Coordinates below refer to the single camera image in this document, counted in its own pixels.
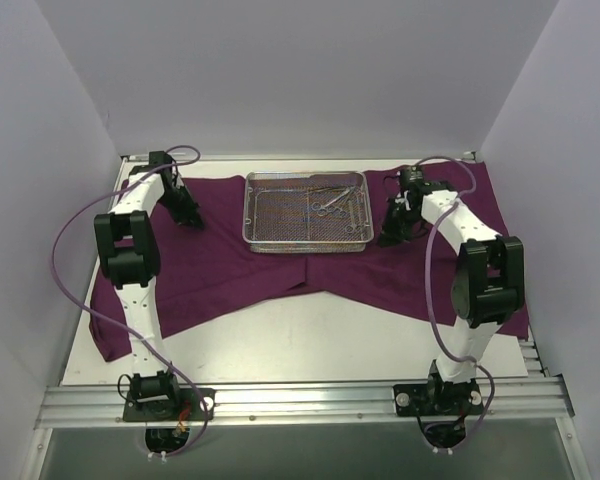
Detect metal mesh instrument tray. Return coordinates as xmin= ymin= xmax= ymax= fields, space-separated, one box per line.
xmin=242 ymin=171 xmax=374 ymax=254

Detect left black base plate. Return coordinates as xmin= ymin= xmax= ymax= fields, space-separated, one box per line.
xmin=122 ymin=387 xmax=215 ymax=423

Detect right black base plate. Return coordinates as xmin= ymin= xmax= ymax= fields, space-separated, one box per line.
xmin=393 ymin=381 xmax=484 ymax=417

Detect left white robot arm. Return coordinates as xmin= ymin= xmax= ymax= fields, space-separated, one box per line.
xmin=94 ymin=150 xmax=204 ymax=419

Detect front aluminium rail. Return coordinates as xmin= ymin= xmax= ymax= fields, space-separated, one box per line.
xmin=35 ymin=376 xmax=574 ymax=429

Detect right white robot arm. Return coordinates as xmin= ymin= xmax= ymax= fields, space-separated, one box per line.
xmin=378 ymin=180 xmax=524 ymax=413

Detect silver surgical forceps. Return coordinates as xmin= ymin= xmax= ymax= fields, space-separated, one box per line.
xmin=331 ymin=193 xmax=357 ymax=218

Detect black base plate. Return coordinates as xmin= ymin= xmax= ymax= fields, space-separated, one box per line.
xmin=122 ymin=387 xmax=215 ymax=423
xmin=393 ymin=381 xmax=484 ymax=417

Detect silver surgical scissors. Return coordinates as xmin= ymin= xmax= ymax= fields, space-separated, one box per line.
xmin=310 ymin=188 xmax=352 ymax=216

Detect back aluminium rail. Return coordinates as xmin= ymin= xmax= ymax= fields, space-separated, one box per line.
xmin=121 ymin=150 xmax=482 ymax=162

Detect purple cloth wrap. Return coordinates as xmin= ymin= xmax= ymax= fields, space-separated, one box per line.
xmin=88 ymin=159 xmax=530 ymax=364

